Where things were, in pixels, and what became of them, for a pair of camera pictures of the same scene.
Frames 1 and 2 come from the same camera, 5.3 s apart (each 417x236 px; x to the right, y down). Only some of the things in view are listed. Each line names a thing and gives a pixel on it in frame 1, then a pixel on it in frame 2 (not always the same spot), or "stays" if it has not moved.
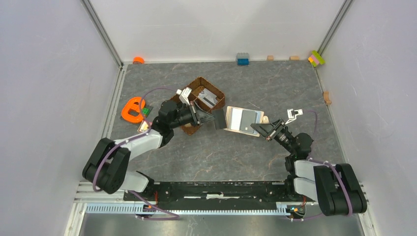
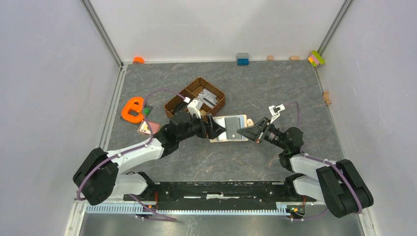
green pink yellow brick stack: [315, 58] stays
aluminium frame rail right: [335, 24] stays
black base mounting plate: [223, 195] stays
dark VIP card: [248, 117] -> [232, 126]
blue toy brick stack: [243, 59] stays
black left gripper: [198, 116] -> [211, 129]
